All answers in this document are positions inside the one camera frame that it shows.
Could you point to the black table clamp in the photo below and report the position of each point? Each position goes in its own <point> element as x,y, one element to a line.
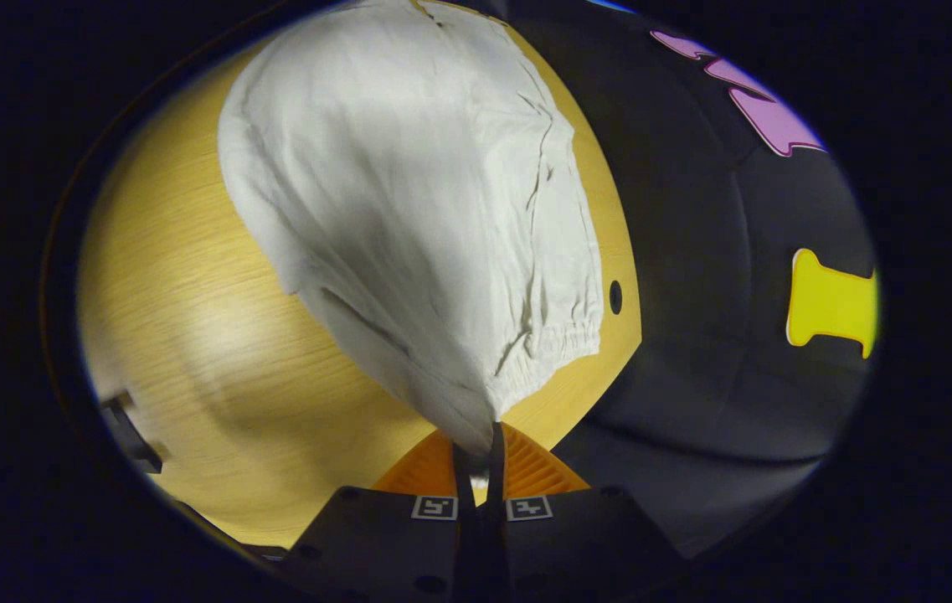
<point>134,435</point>

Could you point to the black backdrop cloth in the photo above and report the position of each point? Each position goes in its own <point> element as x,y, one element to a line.
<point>693,293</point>

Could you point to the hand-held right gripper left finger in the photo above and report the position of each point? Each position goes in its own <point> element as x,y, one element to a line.
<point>383,544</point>

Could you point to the white jeans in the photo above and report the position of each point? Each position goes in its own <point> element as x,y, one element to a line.
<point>409,209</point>

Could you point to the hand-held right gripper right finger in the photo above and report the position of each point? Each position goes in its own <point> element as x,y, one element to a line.
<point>584,544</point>

